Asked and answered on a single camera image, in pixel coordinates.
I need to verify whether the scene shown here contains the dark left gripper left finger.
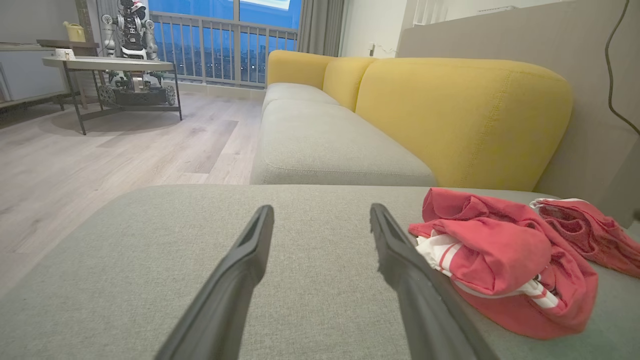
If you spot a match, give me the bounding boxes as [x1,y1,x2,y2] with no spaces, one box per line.
[155,204,275,360]

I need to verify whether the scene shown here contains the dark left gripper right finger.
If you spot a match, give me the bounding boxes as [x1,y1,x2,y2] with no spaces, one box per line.
[369,203,501,360]

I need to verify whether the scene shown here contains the red basketball jersey white trim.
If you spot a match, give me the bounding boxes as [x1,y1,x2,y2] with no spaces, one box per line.
[408,187,600,341]

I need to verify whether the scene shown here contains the red mesh shorts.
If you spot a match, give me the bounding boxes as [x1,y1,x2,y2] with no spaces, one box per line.
[529,197,640,279]

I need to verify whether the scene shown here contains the grey fabric sofa ottoman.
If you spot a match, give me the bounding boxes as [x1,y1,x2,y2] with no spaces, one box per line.
[0,183,640,360]

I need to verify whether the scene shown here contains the grey sofa seat cushion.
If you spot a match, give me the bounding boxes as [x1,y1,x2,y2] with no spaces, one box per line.
[249,98,439,187]
[261,82,342,114]

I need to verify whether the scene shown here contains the large yellow back cushion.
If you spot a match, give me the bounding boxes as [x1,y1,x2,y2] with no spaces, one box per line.
[355,57,574,192]

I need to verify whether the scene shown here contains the yellow sofa end cushion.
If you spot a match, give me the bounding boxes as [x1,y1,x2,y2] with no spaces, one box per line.
[266,49,337,91]

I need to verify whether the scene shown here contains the narrow yellow back cushion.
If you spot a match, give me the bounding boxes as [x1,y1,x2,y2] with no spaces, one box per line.
[322,56,377,112]

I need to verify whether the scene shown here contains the grey balcony railing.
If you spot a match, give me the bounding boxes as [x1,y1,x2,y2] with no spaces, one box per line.
[149,10,302,89]

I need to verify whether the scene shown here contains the round grey coffee table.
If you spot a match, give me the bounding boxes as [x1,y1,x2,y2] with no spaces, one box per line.
[42,55,184,136]

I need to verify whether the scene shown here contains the idle wheeled humanoid robot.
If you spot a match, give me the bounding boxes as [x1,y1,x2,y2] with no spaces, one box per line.
[97,0,179,107]

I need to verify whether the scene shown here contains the grey curtain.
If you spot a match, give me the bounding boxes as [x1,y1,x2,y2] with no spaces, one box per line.
[297,0,346,58]

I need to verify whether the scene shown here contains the brown wooden side table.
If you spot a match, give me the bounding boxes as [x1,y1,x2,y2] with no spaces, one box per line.
[36,38,102,110]

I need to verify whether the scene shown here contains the white low cabinet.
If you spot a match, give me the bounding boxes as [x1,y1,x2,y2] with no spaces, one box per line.
[0,42,67,110]

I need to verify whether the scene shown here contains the yellow watering can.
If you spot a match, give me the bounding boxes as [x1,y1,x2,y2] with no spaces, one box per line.
[62,20,87,44]

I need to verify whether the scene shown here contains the thin black hanging cable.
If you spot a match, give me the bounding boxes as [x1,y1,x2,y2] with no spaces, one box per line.
[604,0,640,137]

